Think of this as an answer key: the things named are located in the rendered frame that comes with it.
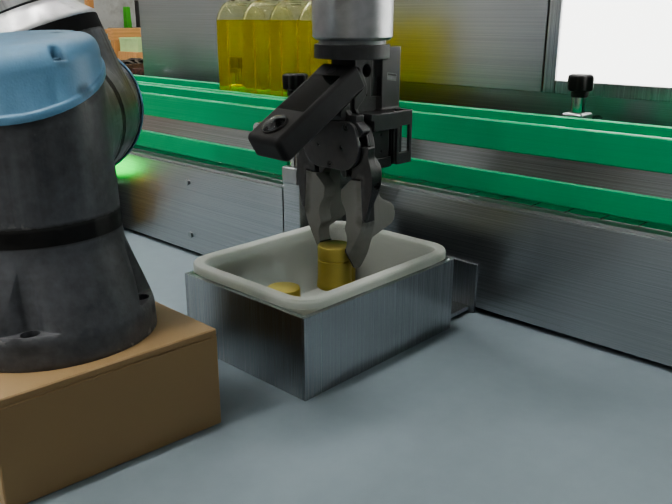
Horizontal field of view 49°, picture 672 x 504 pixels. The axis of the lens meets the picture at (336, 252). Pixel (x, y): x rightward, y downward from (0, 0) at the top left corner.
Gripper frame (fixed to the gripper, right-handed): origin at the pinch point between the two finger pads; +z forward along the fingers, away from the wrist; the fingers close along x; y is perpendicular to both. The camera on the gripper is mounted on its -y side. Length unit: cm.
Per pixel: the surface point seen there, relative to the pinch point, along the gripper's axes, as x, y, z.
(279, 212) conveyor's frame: 15.9, 6.9, 0.2
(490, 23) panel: 5.4, 34.4, -21.5
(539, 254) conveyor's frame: -13.6, 16.4, 1.1
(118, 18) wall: 1053, 609, -12
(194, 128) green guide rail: 35.0, 9.0, -7.7
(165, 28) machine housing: 82, 37, -20
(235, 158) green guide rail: 26.1, 8.7, -4.8
